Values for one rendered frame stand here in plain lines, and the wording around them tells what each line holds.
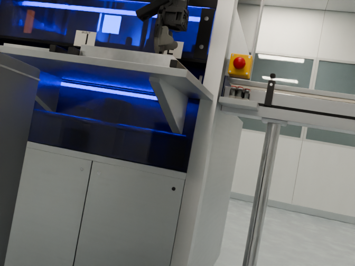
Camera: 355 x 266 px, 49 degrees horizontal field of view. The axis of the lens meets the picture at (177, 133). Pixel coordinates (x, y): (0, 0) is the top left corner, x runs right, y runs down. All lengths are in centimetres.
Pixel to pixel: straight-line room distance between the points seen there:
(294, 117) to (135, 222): 67
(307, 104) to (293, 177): 452
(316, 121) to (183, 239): 61
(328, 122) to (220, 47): 45
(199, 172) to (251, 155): 460
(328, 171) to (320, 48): 178
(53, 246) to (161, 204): 45
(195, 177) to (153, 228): 23
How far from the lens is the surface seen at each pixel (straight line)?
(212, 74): 136
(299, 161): 592
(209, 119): 134
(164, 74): 97
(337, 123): 144
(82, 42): 155
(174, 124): 127
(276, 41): 616
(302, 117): 143
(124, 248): 145
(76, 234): 152
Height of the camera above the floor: 71
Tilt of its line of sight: 1 degrees up
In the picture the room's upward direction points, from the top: 10 degrees clockwise
